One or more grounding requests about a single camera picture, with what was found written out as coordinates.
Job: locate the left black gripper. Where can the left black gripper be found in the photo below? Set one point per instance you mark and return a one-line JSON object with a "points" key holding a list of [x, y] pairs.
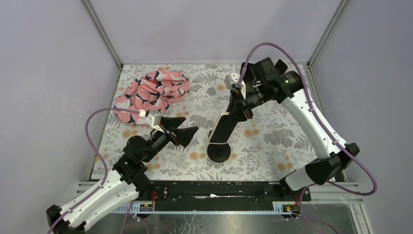
{"points": [[170, 135]]}

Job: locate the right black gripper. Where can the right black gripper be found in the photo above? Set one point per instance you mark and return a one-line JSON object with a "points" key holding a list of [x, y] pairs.
{"points": [[235, 108]]}

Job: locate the phone with cream case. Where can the phone with cream case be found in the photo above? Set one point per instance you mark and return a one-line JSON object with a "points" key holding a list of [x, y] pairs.
{"points": [[222, 129]]}

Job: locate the black phone stand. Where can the black phone stand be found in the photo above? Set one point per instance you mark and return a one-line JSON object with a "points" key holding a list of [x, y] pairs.
{"points": [[218, 152]]}

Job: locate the phone with purple case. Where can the phone with purple case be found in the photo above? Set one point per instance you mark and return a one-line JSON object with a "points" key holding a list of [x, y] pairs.
{"points": [[243, 70]]}

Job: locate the phone with beige case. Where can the phone with beige case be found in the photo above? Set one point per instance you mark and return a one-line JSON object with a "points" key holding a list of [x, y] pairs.
{"points": [[281, 66]]}

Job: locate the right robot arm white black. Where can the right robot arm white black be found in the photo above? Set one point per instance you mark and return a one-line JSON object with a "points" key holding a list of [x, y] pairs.
{"points": [[263, 81]]}

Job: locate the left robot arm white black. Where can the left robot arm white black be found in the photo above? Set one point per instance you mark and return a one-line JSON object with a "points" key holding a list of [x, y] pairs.
{"points": [[125, 182]]}

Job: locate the pink floral crumpled cloth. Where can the pink floral crumpled cloth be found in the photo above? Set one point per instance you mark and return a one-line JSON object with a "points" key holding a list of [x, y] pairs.
{"points": [[153, 91]]}

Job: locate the floral patterned table mat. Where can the floral patterned table mat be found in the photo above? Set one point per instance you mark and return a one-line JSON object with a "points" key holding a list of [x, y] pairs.
{"points": [[265, 148]]}

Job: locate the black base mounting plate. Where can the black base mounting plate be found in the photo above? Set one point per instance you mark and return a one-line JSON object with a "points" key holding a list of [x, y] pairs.
{"points": [[216, 197]]}

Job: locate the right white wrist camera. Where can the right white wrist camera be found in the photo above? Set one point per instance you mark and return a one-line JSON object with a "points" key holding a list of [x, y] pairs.
{"points": [[232, 79]]}

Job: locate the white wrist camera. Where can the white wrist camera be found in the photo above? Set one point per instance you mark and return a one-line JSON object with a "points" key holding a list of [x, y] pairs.
{"points": [[232, 79], [152, 118]]}

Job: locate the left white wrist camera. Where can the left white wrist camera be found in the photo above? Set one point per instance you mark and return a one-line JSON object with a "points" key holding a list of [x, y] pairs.
{"points": [[152, 118]]}

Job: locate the aluminium frame rail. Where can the aluminium frame rail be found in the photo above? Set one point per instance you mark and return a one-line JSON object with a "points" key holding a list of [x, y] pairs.
{"points": [[325, 194]]}

